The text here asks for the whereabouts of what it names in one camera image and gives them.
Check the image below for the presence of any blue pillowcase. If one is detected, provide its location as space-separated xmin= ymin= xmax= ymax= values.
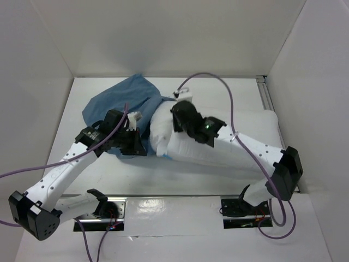
xmin=82 ymin=74 xmax=174 ymax=156

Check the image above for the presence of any aluminium rail frame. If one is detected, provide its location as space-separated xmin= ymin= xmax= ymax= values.
xmin=256 ymin=76 xmax=301 ymax=193

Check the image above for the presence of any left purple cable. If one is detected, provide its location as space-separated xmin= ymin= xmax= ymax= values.
xmin=0 ymin=102 xmax=129 ymax=261

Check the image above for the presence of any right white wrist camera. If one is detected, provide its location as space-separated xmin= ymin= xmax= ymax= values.
xmin=173 ymin=87 xmax=192 ymax=102

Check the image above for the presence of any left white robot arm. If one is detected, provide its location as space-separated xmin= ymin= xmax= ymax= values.
xmin=9 ymin=127 xmax=146 ymax=241

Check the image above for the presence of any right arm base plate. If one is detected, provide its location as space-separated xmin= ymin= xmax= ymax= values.
xmin=219 ymin=198 xmax=273 ymax=229

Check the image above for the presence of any purple cable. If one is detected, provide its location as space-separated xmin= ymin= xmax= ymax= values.
xmin=0 ymin=102 xmax=129 ymax=261
xmin=177 ymin=72 xmax=297 ymax=241

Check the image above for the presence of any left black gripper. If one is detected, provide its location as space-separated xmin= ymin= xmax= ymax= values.
xmin=112 ymin=127 xmax=146 ymax=156

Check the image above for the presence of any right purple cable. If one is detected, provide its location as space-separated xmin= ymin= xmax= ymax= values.
xmin=177 ymin=72 xmax=297 ymax=241

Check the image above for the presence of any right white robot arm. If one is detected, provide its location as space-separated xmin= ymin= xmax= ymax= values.
xmin=167 ymin=101 xmax=303 ymax=214

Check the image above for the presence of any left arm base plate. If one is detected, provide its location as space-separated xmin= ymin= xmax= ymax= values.
xmin=78 ymin=196 xmax=127 ymax=232

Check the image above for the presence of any white pillow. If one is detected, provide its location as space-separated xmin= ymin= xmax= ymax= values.
xmin=149 ymin=102 xmax=282 ymax=175

